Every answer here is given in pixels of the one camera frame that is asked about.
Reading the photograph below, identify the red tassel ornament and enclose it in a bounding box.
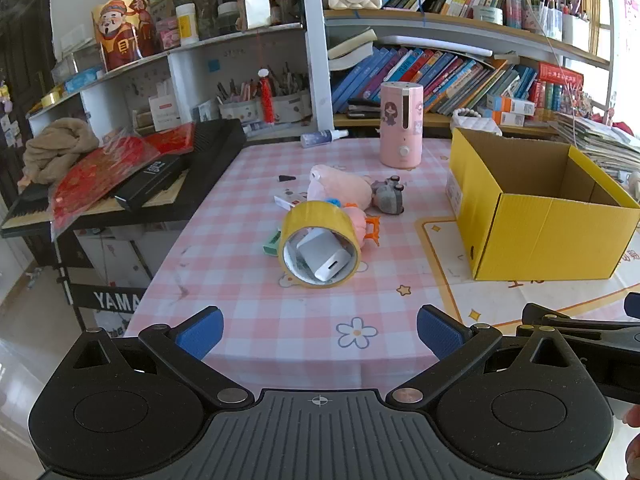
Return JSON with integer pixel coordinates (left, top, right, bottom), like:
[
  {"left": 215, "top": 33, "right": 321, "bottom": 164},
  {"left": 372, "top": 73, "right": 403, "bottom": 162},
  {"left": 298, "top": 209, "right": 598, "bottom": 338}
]
[{"left": 257, "top": 67, "right": 276, "bottom": 125}]

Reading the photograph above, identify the red patterned plastic packet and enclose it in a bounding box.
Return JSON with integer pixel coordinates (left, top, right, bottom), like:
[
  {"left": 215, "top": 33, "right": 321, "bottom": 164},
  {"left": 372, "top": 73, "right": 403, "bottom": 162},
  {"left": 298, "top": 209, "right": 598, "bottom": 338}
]
[{"left": 50, "top": 132, "right": 162, "bottom": 237}]

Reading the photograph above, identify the row of slanted books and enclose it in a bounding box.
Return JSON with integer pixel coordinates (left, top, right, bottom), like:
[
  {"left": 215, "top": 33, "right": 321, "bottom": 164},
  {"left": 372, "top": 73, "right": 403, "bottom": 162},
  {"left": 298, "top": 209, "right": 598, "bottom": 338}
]
[{"left": 331, "top": 46, "right": 538, "bottom": 117}]

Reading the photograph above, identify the stack of papers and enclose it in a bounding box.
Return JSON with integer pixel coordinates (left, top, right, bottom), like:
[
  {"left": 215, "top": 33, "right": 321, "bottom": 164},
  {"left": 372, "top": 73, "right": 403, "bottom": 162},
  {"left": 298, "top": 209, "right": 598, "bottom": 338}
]
[{"left": 549, "top": 109, "right": 640, "bottom": 177}]

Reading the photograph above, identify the person's right hand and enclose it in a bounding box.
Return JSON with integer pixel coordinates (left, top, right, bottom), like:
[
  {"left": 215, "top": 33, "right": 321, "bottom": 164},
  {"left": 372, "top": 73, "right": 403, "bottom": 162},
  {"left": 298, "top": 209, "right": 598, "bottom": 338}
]
[{"left": 625, "top": 402, "right": 640, "bottom": 480}]

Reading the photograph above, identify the white-framed wooden bookshelf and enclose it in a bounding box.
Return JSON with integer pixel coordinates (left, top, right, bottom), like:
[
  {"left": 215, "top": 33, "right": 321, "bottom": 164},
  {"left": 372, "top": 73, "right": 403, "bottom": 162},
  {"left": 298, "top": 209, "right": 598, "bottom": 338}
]
[{"left": 300, "top": 0, "right": 617, "bottom": 142}]

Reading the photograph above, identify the fortune god lantern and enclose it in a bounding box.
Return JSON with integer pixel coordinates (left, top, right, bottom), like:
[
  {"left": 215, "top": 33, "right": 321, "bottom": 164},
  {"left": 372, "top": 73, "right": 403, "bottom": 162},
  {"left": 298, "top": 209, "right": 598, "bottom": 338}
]
[{"left": 91, "top": 0, "right": 157, "bottom": 72}]

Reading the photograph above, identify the yellow tape roll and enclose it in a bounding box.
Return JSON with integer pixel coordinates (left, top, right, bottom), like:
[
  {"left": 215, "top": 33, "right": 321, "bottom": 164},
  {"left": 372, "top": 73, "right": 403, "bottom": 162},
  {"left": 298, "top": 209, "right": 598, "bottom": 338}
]
[{"left": 277, "top": 200, "right": 362, "bottom": 289}]

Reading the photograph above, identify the black long case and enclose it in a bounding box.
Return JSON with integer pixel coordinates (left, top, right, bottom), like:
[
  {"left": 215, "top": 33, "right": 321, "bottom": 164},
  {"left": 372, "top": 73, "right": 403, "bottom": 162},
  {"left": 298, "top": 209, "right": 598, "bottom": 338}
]
[{"left": 114, "top": 154, "right": 182, "bottom": 213}]

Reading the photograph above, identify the thick cream-paged book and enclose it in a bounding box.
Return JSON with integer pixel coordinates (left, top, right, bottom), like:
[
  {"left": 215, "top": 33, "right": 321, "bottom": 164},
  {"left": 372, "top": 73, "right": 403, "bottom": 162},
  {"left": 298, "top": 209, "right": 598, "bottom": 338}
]
[{"left": 327, "top": 27, "right": 379, "bottom": 72}]

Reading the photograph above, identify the pink checked tablecloth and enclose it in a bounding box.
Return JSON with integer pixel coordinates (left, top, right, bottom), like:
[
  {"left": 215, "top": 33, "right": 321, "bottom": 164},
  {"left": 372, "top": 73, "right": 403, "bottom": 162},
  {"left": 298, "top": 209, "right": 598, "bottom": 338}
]
[{"left": 124, "top": 136, "right": 640, "bottom": 397}]

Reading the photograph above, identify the yellow cardboard box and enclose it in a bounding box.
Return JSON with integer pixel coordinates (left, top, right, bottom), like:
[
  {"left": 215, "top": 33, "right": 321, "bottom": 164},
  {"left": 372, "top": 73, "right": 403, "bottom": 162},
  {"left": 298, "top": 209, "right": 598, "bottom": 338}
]
[{"left": 446, "top": 127, "right": 640, "bottom": 281}]

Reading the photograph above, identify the small spray bottle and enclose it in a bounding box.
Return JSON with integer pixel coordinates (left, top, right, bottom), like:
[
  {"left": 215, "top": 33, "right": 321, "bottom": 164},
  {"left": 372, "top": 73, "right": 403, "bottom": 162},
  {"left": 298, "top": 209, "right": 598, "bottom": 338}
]
[{"left": 300, "top": 129, "right": 349, "bottom": 149}]

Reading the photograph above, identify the orange hair claw clip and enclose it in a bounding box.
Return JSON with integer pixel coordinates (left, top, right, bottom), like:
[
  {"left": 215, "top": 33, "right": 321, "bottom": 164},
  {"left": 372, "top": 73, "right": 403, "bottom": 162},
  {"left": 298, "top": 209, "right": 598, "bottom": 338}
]
[{"left": 362, "top": 215, "right": 382, "bottom": 247}]

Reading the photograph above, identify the small white box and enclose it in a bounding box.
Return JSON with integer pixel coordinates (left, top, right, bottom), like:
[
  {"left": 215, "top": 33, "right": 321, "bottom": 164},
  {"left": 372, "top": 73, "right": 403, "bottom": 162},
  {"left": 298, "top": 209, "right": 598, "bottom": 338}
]
[{"left": 274, "top": 191, "right": 307, "bottom": 212}]

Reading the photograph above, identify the colourful bead ornament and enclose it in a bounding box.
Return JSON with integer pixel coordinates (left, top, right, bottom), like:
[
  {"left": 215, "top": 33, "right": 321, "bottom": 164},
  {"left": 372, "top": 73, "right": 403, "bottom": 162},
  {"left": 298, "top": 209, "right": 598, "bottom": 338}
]
[{"left": 562, "top": 82, "right": 607, "bottom": 117}]

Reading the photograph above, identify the white curved shelf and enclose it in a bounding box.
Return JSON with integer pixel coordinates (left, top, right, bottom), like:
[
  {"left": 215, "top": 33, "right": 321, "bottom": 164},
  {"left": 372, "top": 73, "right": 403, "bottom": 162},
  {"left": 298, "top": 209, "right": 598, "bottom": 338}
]
[{"left": 26, "top": 24, "right": 321, "bottom": 147}]

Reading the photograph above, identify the black electronic keyboard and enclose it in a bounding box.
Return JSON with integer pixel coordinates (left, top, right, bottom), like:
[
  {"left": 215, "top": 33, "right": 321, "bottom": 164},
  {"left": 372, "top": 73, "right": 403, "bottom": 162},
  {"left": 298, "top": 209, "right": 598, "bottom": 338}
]
[{"left": 0, "top": 119, "right": 247, "bottom": 239}]

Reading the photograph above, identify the white pencil cup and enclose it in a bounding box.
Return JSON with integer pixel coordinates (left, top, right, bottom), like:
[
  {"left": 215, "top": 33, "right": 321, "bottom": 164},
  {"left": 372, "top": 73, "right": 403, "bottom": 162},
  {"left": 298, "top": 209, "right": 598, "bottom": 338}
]
[{"left": 562, "top": 12, "right": 591, "bottom": 52}]

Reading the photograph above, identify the white charger plug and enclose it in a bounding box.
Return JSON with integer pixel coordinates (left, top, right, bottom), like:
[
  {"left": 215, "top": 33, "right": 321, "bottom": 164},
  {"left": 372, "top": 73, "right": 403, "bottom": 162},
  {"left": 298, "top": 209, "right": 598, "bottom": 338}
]
[{"left": 296, "top": 230, "right": 352, "bottom": 282}]

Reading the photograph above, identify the white quilted pearl-handle handbag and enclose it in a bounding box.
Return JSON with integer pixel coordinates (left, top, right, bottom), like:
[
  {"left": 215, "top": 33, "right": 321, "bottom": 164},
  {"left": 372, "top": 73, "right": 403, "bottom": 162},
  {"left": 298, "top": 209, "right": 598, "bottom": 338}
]
[{"left": 451, "top": 106, "right": 503, "bottom": 136}]

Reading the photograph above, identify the beige cloth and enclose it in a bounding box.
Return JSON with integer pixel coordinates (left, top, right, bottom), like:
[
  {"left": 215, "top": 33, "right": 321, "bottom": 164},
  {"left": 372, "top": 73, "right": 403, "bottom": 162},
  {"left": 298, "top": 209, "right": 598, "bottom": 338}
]
[{"left": 22, "top": 117, "right": 100, "bottom": 187}]

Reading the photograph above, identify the red thick book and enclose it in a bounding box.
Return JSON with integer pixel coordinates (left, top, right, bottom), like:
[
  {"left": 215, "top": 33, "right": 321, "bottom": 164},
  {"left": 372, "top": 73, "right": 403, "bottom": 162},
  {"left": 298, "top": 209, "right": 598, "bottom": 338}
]
[{"left": 536, "top": 62, "right": 585, "bottom": 90}]

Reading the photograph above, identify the white bottle yellow label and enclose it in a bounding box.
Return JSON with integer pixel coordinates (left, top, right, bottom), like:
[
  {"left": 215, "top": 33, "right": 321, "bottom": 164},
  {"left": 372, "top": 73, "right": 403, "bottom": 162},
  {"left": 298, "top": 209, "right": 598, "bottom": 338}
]
[{"left": 175, "top": 3, "right": 200, "bottom": 46}]

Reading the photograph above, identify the black keyboard stand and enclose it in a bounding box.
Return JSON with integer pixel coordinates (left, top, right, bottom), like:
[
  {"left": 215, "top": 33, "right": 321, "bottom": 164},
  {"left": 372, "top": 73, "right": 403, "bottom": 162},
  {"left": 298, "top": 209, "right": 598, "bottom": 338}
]
[{"left": 54, "top": 227, "right": 153, "bottom": 342}]

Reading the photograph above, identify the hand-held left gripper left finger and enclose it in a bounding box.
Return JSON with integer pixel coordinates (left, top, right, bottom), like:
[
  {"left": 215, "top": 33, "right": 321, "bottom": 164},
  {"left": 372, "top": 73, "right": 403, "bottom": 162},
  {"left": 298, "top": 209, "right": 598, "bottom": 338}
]
[{"left": 62, "top": 306, "right": 256, "bottom": 409}]

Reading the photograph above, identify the red envelope packet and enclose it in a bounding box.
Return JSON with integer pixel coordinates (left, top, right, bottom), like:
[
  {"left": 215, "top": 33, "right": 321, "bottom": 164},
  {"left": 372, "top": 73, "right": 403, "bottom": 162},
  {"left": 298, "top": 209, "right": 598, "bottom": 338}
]
[{"left": 144, "top": 122, "right": 196, "bottom": 157}]

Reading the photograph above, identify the white box red label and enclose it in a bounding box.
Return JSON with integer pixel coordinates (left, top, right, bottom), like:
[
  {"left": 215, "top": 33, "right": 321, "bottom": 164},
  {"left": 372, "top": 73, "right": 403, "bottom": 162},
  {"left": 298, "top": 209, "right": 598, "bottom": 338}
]
[{"left": 148, "top": 94, "right": 182, "bottom": 132}]

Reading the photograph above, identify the pink plush pig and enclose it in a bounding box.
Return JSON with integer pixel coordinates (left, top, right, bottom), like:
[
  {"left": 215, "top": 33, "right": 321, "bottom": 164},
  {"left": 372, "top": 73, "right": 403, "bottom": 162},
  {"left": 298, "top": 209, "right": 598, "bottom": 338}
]
[{"left": 306, "top": 164, "right": 373, "bottom": 211}]

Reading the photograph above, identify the pink humidifier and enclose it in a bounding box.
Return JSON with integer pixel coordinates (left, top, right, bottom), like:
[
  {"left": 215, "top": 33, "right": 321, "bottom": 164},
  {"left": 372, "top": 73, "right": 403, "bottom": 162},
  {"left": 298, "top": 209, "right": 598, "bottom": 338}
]
[{"left": 378, "top": 81, "right": 425, "bottom": 169}]

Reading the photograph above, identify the white round tin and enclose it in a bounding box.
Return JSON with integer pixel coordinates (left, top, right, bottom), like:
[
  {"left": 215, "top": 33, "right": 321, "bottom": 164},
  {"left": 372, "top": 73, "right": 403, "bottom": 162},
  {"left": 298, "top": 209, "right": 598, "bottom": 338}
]
[{"left": 472, "top": 5, "right": 505, "bottom": 25}]

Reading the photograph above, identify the white hanging cable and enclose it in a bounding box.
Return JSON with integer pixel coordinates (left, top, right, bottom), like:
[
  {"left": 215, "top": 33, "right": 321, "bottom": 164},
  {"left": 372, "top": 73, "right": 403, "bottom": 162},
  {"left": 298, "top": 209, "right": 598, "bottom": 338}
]
[{"left": 519, "top": 0, "right": 572, "bottom": 70}]

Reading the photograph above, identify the white pen holder with pens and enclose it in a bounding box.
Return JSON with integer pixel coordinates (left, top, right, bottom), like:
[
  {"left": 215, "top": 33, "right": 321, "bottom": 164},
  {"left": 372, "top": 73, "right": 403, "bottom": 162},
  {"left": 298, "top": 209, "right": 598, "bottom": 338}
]
[{"left": 216, "top": 62, "right": 312, "bottom": 124}]

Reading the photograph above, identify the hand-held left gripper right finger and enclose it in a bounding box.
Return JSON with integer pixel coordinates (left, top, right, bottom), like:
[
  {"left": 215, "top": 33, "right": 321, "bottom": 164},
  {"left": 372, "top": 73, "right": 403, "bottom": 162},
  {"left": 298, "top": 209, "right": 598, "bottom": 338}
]
[{"left": 385, "top": 305, "right": 588, "bottom": 409}]

